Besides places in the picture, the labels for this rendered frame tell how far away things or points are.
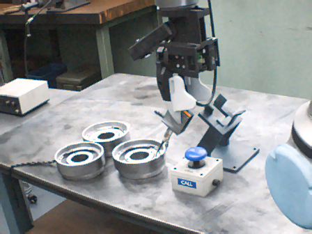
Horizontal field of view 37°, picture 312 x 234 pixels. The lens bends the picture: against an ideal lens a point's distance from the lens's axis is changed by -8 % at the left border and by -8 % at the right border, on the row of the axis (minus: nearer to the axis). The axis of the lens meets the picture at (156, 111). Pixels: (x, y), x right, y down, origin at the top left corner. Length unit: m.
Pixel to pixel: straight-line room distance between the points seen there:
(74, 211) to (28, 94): 0.54
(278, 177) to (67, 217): 0.85
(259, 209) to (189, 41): 0.31
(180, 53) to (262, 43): 1.80
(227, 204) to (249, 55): 1.84
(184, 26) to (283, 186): 0.35
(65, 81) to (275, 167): 2.45
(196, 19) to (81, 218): 0.72
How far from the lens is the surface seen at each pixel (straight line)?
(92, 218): 1.33
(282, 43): 2.55
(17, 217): 1.31
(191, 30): 0.81
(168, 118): 0.92
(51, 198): 2.13
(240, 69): 2.71
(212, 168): 0.89
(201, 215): 0.85
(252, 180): 0.93
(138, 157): 1.02
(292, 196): 0.59
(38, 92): 1.78
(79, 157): 1.05
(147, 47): 0.88
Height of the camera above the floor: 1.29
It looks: 22 degrees down
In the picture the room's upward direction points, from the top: 7 degrees counter-clockwise
